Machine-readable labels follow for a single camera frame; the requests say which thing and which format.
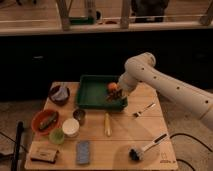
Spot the dark grape bunch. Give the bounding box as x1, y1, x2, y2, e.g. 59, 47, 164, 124
106, 90, 123, 101

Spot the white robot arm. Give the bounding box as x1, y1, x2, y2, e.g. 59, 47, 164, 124
118, 52, 213, 131

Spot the green plastic tray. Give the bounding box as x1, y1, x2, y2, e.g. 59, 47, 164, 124
75, 75, 128, 111

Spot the orange fruit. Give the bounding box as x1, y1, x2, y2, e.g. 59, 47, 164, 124
107, 82, 118, 92

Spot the small metal cup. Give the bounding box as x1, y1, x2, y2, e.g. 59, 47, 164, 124
73, 109, 86, 125

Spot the silver fork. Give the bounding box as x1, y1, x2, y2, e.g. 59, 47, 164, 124
133, 102, 155, 117

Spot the dark bowl with cloth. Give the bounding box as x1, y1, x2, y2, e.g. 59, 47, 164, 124
48, 85, 70, 106

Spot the white lidded cup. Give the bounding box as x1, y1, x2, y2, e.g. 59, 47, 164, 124
62, 118, 80, 137

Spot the green cucumber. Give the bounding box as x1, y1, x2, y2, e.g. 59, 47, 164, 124
39, 112, 59, 131

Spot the blue sponge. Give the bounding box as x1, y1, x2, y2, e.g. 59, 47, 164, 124
76, 141, 90, 165

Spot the green small cup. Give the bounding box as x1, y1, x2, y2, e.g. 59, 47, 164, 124
49, 128, 64, 145

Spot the black dish brush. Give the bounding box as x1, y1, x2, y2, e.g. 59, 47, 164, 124
129, 133, 167, 162

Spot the orange bowl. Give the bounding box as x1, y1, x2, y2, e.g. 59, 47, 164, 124
31, 109, 60, 136

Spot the brown wooden block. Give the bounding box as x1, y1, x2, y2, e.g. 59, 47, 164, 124
30, 147, 59, 164

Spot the black floor cable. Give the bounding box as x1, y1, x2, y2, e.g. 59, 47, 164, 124
169, 132, 213, 171

